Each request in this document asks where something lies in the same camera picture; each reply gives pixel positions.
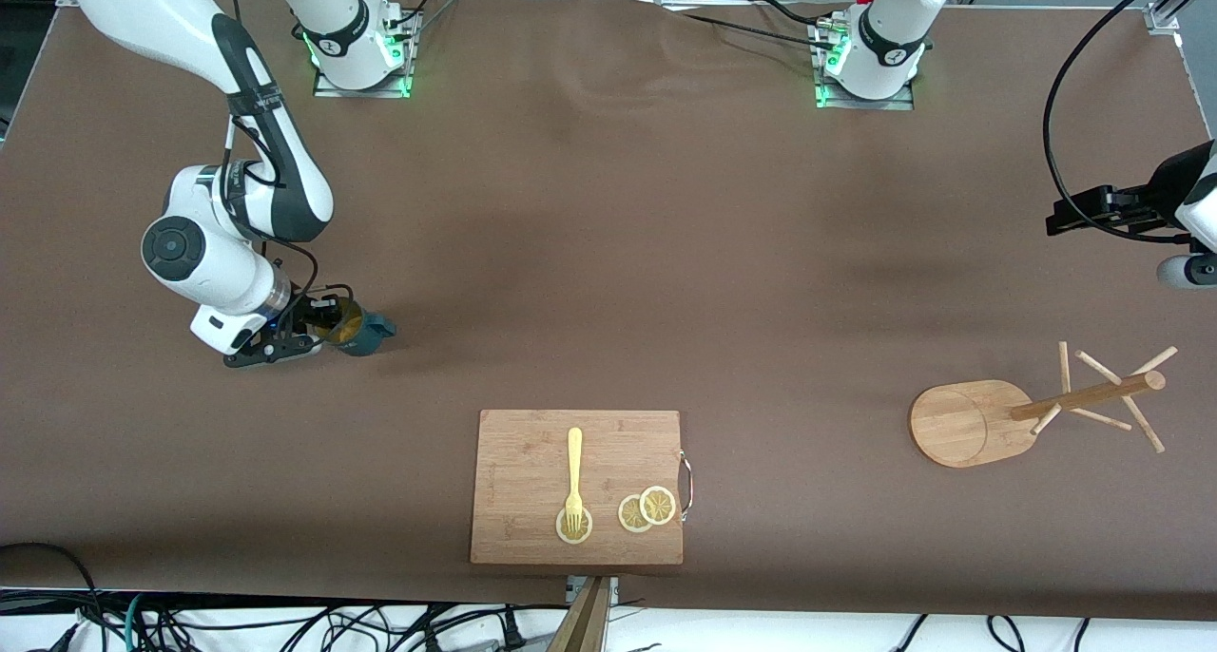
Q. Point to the yellow plastic fork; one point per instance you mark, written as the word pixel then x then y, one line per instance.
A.
pixel 574 462

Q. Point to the teal mug yellow inside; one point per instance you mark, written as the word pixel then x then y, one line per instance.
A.
pixel 366 334

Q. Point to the lemon slice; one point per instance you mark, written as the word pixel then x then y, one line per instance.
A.
pixel 658 505
pixel 563 534
pixel 629 515

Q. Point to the wooden camera post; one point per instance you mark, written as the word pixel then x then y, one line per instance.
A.
pixel 582 623

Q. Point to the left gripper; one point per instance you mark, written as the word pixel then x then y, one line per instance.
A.
pixel 1163 192

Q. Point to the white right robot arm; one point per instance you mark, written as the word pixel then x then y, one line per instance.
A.
pixel 195 253

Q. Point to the bamboo cutting board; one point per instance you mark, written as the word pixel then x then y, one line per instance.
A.
pixel 532 462

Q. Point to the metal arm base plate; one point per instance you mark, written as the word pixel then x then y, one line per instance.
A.
pixel 903 103
pixel 404 72

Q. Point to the wooden mug rack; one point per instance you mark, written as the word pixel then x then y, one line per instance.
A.
pixel 970 424

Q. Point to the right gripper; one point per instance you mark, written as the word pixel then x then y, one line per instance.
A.
pixel 304 310

